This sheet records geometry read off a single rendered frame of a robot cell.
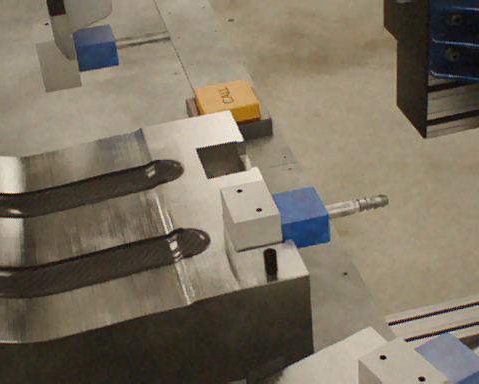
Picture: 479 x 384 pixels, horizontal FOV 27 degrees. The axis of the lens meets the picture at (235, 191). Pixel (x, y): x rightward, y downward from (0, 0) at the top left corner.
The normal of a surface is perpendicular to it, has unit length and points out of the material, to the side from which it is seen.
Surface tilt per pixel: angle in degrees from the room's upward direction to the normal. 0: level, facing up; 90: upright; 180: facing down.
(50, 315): 1
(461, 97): 90
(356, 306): 0
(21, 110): 0
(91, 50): 90
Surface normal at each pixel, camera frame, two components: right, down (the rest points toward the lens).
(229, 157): 0.23, 0.53
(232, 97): -0.08, -0.82
